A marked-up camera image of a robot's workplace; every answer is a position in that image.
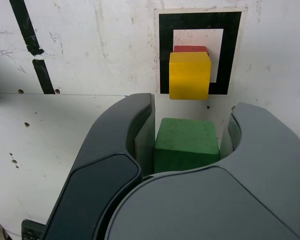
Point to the yellow cube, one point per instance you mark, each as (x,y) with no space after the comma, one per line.
(190,75)

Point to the black device with buttons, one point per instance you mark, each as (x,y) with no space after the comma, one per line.
(31,231)

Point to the black tape square outline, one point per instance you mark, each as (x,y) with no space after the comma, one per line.
(165,37)

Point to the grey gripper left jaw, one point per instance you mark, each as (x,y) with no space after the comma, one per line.
(102,175)

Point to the black tape strip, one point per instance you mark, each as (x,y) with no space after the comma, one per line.
(25,27)

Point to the red cube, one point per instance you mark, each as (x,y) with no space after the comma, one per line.
(190,48)

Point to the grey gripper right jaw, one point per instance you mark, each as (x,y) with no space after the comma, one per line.
(202,207)

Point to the green cube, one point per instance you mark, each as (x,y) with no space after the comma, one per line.
(187,142)

